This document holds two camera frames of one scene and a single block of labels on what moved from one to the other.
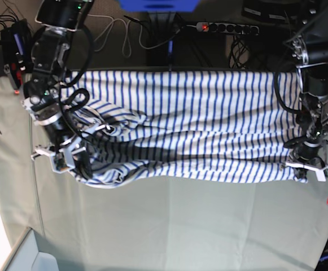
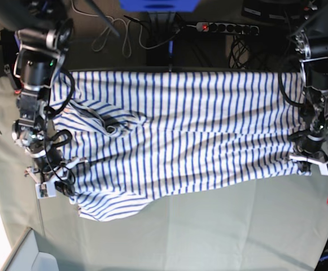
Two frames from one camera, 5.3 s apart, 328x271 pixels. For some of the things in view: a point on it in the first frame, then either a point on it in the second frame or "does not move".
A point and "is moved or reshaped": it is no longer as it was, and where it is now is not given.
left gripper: x=66 y=157 → x=50 y=176
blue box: x=158 y=5 does not move
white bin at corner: x=26 y=256 does not move
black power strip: x=240 y=29 does not move
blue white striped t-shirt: x=189 y=124 is moved or reshaped
